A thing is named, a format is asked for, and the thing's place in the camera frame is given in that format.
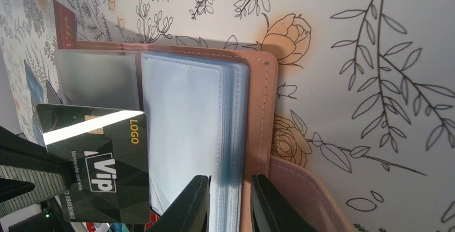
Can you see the black vip logo card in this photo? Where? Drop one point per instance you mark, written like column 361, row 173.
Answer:
column 106, row 152

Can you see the blue diamond card centre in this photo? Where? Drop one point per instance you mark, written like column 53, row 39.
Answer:
column 38, row 95

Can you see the lone red card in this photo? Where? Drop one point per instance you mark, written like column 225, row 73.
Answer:
column 66, row 27

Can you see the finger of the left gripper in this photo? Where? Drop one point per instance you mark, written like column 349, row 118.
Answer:
column 28, row 174

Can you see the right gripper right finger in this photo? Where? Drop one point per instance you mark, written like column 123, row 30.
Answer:
column 271, row 211

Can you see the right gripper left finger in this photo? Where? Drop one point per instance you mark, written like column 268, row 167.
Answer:
column 189, row 211

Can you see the floral patterned table mat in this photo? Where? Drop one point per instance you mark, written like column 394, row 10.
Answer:
column 373, row 80

